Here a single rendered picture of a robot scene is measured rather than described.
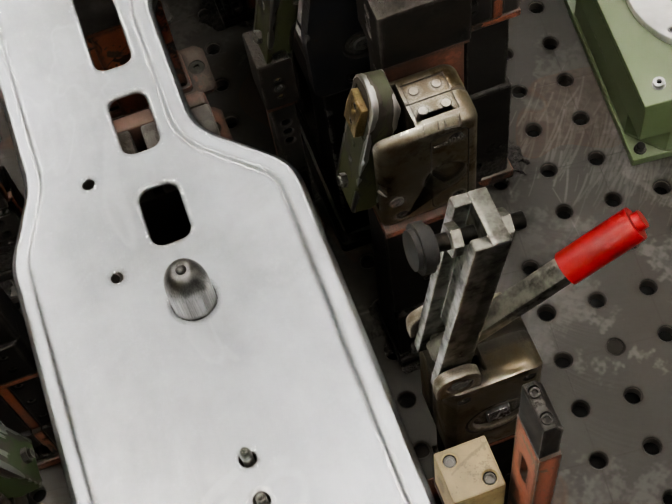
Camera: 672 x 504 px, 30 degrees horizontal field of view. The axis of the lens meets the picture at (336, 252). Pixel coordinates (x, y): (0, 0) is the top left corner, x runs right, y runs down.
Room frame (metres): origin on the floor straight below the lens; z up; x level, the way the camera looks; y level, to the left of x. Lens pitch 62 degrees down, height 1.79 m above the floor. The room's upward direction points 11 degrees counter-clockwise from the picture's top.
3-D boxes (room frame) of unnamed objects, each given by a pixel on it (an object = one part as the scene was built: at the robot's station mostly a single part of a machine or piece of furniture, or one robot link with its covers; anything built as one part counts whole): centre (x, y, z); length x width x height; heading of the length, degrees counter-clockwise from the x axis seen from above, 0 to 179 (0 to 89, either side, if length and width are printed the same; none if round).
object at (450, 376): (0.29, -0.06, 1.06); 0.03 x 0.01 x 0.03; 100
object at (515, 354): (0.31, -0.08, 0.88); 0.07 x 0.06 x 0.35; 100
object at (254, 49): (0.63, 0.02, 0.84); 0.04 x 0.03 x 0.29; 10
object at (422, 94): (0.49, -0.08, 0.88); 0.11 x 0.09 x 0.37; 100
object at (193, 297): (0.41, 0.11, 1.02); 0.03 x 0.03 x 0.07
